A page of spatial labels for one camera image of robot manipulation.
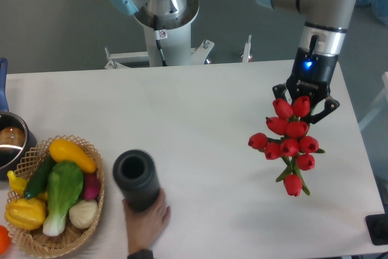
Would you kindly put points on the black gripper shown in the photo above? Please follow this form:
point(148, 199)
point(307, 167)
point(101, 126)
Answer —
point(311, 76)

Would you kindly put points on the red tulip bouquet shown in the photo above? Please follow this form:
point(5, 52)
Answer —
point(293, 146)

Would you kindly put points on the dark grey ribbed vase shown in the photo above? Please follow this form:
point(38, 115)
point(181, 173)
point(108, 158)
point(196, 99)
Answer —
point(135, 174)

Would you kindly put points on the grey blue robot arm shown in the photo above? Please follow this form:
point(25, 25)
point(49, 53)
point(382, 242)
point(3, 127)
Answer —
point(324, 29)

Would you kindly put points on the person's forearm dark sleeve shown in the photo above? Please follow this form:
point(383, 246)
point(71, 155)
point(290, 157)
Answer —
point(142, 254)

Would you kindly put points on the person's hand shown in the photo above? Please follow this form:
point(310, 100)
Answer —
point(143, 228)

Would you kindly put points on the black device at table edge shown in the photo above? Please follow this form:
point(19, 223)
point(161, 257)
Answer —
point(377, 228)

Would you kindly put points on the purple radish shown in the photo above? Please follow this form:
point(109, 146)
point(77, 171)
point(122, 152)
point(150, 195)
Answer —
point(91, 187)

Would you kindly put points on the yellow squash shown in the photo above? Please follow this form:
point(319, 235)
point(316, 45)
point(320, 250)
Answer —
point(64, 150)

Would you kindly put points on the green bok choy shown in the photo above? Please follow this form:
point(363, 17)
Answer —
point(65, 183)

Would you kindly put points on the woven wicker basket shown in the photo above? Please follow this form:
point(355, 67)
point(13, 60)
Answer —
point(33, 242)

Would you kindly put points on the green cucumber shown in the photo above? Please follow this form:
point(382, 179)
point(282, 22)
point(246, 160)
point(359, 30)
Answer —
point(37, 183)

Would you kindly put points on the small yellow gourd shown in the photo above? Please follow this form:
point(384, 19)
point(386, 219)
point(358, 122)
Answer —
point(18, 185)

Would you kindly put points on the yellow bell pepper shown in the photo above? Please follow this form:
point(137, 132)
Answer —
point(26, 214)

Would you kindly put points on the orange fruit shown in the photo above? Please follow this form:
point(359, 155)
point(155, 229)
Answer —
point(5, 240)

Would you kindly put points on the white frame at right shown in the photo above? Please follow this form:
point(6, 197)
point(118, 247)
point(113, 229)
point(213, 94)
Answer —
point(376, 106)

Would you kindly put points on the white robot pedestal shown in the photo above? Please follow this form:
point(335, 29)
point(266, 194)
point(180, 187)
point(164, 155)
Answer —
point(167, 27)

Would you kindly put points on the blue handled steel pot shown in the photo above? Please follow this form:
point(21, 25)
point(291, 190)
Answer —
point(16, 137)

